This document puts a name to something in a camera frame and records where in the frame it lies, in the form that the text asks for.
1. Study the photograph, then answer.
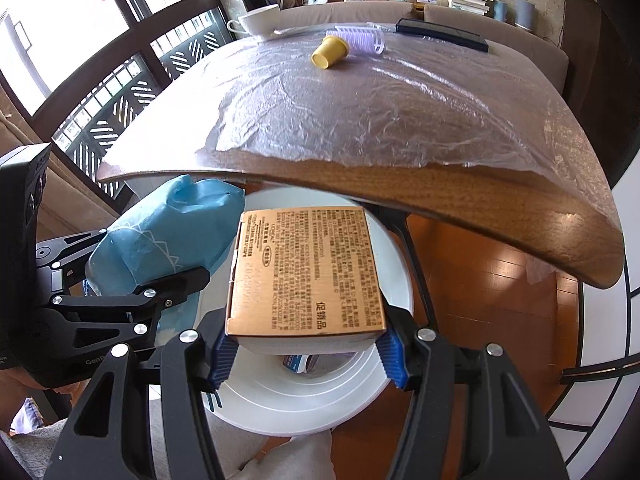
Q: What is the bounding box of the small white blue carton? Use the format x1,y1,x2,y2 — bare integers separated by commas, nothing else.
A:
282,354,323,375

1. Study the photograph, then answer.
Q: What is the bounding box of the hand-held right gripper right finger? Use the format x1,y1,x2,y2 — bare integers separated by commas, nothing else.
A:
375,304,571,480

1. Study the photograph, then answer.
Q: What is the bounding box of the black flat case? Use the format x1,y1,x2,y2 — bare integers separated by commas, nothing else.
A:
395,17,489,52

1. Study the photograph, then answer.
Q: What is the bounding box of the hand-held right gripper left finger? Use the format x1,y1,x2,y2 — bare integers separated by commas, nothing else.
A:
44,305,246,480

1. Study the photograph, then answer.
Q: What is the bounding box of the black metal table leg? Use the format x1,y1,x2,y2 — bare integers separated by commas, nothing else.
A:
367,200,438,333

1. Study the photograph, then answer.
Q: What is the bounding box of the window with dark frame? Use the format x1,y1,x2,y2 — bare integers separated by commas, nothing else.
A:
0,0,236,196

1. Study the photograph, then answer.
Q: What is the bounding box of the clear plastic table sheet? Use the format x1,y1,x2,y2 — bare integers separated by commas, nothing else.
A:
197,25,626,231

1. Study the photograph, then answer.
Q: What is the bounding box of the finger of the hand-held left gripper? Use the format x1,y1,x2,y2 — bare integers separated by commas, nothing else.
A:
47,266,212,361
36,227,108,281

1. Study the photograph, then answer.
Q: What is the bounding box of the white round bin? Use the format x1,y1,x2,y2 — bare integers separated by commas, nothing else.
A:
155,187,416,436

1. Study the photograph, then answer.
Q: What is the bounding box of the pale grey cylinder container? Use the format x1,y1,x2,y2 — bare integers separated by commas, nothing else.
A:
515,0,537,28

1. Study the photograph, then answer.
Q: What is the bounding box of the dark wooden cabinet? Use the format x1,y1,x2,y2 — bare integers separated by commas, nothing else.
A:
562,0,621,126

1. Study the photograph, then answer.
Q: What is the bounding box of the blue drawstring bag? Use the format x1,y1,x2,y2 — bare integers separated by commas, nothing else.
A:
84,174,247,333

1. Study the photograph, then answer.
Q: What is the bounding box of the white teacup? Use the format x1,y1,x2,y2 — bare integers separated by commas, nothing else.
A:
226,4,282,40

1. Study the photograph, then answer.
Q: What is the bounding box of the yellow plastic cup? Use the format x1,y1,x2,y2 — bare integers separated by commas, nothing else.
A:
311,36,351,70

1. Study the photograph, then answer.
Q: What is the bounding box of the brown cardboard box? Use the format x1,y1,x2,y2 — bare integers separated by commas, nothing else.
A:
223,206,388,338

